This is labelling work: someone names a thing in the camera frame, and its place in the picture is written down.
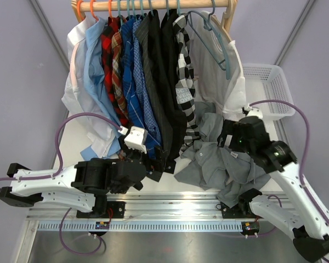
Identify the grey button shirt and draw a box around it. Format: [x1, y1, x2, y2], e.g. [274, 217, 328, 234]
[174, 101, 270, 208]

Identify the grey-blue plastic hanger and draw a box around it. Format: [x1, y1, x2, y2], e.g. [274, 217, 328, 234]
[188, 0, 232, 80]

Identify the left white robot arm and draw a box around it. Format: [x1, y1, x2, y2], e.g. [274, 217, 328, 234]
[0, 145, 167, 218]

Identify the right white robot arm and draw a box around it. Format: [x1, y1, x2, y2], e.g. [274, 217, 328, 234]
[218, 116, 329, 262]

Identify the blue striped shirt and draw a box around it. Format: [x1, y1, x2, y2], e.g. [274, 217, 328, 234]
[121, 15, 155, 159]

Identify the white dress shirt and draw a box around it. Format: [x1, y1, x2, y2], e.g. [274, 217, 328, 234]
[61, 19, 115, 160]

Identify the blue checked shirt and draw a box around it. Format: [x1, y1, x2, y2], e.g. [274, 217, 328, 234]
[132, 18, 162, 152]

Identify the white t-shirt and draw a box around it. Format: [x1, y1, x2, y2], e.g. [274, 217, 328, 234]
[188, 11, 247, 121]

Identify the light blue shirt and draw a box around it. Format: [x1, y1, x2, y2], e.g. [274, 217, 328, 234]
[81, 18, 127, 159]

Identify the black white checked shirt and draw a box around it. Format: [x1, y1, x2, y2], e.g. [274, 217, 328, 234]
[173, 14, 200, 151]

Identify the dark grey pinstripe shirt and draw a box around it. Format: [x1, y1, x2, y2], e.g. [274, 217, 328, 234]
[134, 12, 176, 183]

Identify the red black plaid shirt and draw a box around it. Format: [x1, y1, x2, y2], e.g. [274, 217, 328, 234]
[101, 18, 128, 126]

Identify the orange hanger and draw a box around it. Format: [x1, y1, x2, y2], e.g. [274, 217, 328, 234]
[108, 0, 114, 19]
[76, 0, 87, 20]
[89, 0, 100, 20]

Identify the white plastic basket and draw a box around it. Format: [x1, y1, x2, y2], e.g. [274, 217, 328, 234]
[242, 63, 296, 121]

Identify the wooden rack right leg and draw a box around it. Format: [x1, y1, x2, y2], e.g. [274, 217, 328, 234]
[213, 0, 237, 43]

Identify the wooden rack leg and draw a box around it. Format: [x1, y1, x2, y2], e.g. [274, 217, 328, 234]
[213, 0, 237, 43]
[71, 0, 86, 22]

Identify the wooden rack left leg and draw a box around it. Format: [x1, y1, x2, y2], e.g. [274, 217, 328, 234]
[71, 0, 86, 22]

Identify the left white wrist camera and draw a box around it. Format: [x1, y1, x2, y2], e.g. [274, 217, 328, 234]
[118, 126, 148, 153]

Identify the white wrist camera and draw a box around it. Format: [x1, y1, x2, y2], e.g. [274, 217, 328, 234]
[242, 105, 263, 119]
[118, 126, 148, 153]

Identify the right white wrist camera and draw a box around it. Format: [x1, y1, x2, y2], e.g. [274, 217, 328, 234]
[242, 105, 263, 119]

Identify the aluminium mounting rail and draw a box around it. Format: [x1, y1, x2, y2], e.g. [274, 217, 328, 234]
[26, 191, 326, 221]

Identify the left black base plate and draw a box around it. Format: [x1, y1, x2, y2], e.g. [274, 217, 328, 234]
[76, 201, 126, 219]

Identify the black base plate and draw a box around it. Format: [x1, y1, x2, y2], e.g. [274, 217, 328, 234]
[219, 202, 257, 219]
[76, 201, 126, 219]

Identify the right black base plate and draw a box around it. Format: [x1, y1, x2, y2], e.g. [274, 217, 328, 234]
[219, 202, 257, 219]

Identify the slotted cable duct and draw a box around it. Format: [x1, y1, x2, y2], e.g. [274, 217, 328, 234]
[37, 221, 242, 232]

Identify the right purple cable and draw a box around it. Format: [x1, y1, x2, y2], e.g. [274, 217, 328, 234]
[249, 100, 329, 263]

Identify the wooden clothes rail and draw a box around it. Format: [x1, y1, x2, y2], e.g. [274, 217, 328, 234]
[81, 0, 228, 12]

